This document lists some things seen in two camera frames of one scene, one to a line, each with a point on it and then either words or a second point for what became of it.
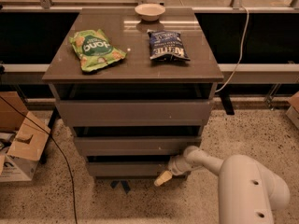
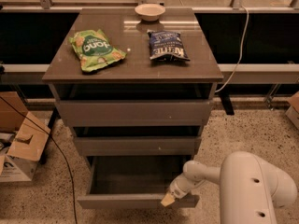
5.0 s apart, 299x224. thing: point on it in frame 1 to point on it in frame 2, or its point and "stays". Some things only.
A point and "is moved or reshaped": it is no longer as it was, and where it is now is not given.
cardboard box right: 292,111 stays
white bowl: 149,11 stays
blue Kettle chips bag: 166,45 stays
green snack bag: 94,49 stays
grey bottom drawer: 127,168 is moved or reshaped
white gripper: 176,166 to 177,189
